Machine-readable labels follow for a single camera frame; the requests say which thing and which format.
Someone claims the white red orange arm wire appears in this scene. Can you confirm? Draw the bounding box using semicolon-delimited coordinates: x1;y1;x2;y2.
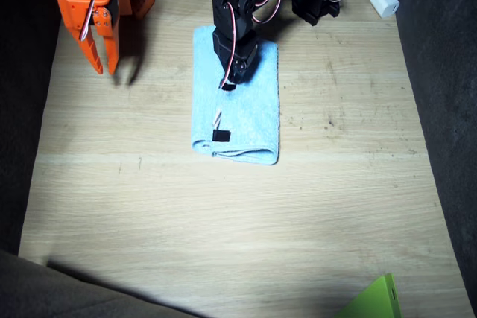
80;0;148;42

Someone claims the light blue towel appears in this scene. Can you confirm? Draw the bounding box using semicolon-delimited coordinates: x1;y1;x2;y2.
190;24;281;166

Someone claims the lime green plastic wedge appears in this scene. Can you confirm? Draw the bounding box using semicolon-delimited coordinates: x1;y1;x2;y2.
333;273;404;318

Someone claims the white power adapter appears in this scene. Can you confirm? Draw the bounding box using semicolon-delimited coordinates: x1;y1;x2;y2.
369;0;401;19

